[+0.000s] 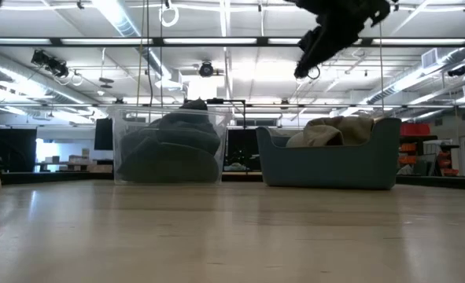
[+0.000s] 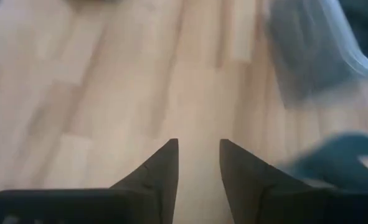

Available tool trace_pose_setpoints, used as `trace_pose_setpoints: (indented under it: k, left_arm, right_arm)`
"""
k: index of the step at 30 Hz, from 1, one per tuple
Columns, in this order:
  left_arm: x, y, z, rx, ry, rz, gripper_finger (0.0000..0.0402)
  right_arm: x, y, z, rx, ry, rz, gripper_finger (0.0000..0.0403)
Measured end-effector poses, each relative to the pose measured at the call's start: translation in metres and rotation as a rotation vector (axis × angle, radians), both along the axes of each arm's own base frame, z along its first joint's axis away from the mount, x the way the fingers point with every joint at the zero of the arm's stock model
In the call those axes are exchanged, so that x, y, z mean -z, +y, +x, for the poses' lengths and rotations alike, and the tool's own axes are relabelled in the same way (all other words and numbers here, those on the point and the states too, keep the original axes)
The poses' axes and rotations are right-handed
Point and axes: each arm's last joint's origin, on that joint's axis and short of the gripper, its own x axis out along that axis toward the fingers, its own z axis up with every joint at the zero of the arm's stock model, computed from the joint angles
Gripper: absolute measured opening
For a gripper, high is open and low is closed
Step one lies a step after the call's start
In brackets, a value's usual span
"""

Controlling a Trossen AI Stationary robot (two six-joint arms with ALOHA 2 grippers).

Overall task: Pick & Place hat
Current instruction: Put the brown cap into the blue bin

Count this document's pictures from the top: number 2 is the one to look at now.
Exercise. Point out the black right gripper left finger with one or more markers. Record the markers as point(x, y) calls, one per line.
point(162, 174)

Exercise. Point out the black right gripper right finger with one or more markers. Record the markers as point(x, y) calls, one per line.
point(243, 177)

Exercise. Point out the teal plastic bin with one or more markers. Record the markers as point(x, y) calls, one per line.
point(336, 165)

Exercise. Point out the clear plastic bin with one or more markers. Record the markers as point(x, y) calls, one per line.
point(308, 49)

